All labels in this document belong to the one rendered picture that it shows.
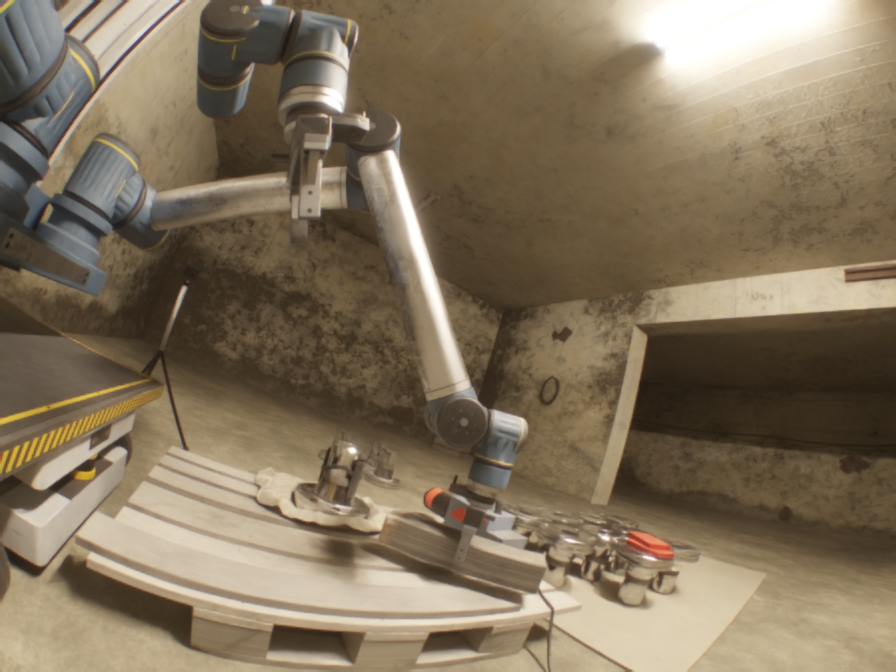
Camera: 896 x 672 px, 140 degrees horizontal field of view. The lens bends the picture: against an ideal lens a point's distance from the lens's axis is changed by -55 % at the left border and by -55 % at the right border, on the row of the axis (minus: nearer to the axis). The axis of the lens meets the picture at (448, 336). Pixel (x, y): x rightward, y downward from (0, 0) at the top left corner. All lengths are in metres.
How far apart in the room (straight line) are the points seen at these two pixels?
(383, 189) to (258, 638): 0.97
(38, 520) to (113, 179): 0.89
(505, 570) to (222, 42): 1.23
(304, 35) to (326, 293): 5.64
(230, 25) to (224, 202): 0.71
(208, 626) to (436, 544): 0.60
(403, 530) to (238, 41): 1.11
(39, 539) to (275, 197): 1.05
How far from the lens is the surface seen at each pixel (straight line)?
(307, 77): 0.59
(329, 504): 1.22
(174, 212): 1.32
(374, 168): 0.91
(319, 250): 6.25
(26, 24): 0.76
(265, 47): 0.66
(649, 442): 10.67
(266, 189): 1.18
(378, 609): 0.80
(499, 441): 0.95
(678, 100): 2.90
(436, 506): 1.47
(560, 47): 2.72
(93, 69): 0.96
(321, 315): 6.07
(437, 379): 0.75
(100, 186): 1.22
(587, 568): 1.85
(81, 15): 1.30
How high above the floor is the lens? 0.59
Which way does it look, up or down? 12 degrees up
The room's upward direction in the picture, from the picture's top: 18 degrees clockwise
